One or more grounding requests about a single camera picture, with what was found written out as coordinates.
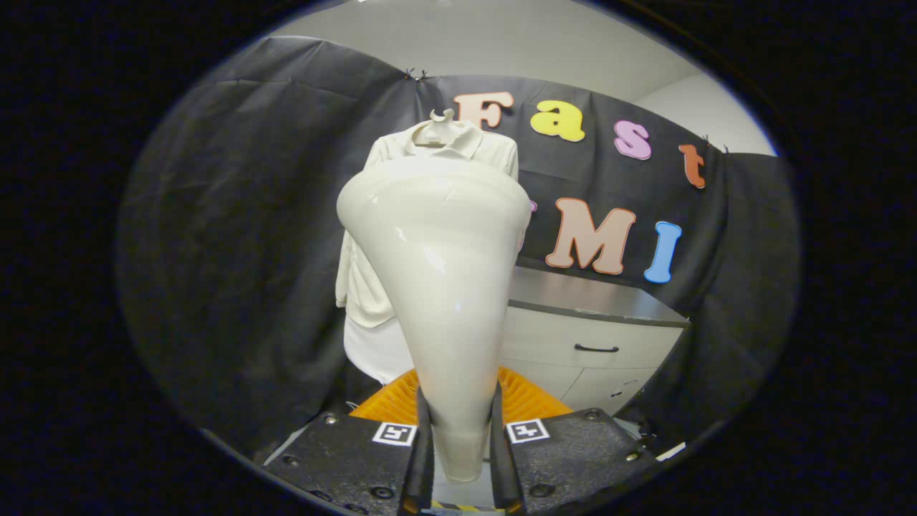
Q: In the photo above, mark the white garment steamer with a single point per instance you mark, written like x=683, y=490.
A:
x=444, y=272

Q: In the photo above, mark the cream clothes hanger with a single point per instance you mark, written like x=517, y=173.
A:
x=443, y=117

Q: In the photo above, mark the white cabinet with grey top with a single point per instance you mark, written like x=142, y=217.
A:
x=573, y=294

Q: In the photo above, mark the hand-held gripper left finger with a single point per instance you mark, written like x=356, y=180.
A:
x=425, y=466

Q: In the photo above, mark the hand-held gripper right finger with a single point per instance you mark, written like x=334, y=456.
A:
x=501, y=473

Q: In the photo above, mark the cream button shirt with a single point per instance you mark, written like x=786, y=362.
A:
x=362, y=294

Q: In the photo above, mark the white garment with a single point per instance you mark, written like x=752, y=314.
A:
x=376, y=351

